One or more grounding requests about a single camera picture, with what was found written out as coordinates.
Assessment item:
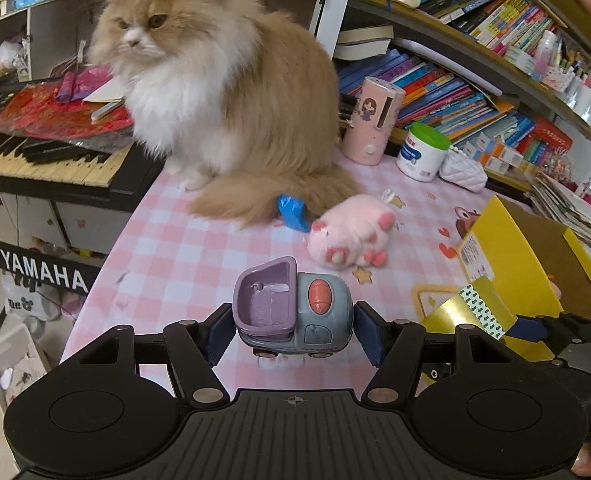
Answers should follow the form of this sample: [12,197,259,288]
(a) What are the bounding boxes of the cups of coloured pens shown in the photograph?
[545,50,591,121]

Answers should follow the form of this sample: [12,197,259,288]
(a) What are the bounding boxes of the pink humidifier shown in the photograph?
[340,76,406,166]

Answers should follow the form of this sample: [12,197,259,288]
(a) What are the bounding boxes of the red foil packets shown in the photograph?
[0,77,136,153]

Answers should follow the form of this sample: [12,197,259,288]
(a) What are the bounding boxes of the grey purple toy truck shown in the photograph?
[232,256,355,361]

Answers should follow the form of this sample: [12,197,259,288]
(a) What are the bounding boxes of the stack of papers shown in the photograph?
[528,172,591,253]

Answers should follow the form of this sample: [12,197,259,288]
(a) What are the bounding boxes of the row of colourful thin books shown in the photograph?
[420,0,571,56]

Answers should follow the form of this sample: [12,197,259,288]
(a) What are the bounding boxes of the white drawer cabinet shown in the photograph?
[0,192,136,256]

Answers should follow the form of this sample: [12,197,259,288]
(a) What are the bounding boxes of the pink checkered tablecloth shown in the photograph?
[58,150,541,401]

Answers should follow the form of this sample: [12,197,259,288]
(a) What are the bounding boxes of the white desk shelf unit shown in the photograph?
[0,0,326,81]

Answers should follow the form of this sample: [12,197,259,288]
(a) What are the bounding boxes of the fluffy orange white cat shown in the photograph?
[88,0,363,231]

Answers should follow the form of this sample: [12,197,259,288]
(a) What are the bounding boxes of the black keyboard stand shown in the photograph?
[0,195,106,333]

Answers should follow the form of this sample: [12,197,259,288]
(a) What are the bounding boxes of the small white tub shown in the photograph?
[505,45,539,73]

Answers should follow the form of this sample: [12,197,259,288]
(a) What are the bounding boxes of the white quilted pouch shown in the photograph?
[439,147,489,193]

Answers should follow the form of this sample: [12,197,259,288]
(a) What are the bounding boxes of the white jar green lid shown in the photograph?
[395,122,452,183]

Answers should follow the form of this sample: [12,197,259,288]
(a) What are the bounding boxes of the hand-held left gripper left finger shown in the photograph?
[76,302,234,407]

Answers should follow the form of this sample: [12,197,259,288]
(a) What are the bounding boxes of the white envelope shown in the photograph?
[83,77,126,122]

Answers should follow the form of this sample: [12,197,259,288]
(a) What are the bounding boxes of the white plastic basket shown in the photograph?
[0,322,51,408]

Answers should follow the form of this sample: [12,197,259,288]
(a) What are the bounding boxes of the small blue toy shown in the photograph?
[277,194,312,233]

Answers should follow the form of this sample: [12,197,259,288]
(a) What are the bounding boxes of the gold tape roll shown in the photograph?
[418,276,519,343]

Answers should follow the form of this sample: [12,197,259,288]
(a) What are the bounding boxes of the crumpled clear plastic bag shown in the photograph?
[0,40,31,71]

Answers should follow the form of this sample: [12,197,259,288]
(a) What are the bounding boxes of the yellow cardboard box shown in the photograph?
[457,195,591,361]

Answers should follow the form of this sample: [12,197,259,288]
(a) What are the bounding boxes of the wooden bookshelf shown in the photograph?
[333,0,591,196]

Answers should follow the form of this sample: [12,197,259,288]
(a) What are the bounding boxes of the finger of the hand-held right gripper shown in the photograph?
[504,312,591,361]

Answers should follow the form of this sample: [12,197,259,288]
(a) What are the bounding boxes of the purple foil bag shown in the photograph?
[56,67,96,103]

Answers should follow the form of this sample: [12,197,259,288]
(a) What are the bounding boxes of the thick dark book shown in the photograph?
[333,22,396,61]

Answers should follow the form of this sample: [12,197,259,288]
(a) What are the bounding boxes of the white printed plastic bag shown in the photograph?
[0,270,64,321]

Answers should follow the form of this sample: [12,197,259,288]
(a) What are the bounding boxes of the pink plush pig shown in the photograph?
[307,194,397,268]

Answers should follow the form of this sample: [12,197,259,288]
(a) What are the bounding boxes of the white pink lotion bottle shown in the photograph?
[533,29,559,76]

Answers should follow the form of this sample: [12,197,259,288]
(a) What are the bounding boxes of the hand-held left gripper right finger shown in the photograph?
[354,301,519,406]

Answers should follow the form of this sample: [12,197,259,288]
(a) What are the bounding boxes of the row of blue red books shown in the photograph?
[338,47,573,171]

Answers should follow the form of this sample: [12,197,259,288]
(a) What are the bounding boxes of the black electronic keyboard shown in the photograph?
[0,87,164,198]

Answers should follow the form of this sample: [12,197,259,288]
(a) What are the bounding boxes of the cream yellow-edged placemat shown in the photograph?
[410,280,459,386]

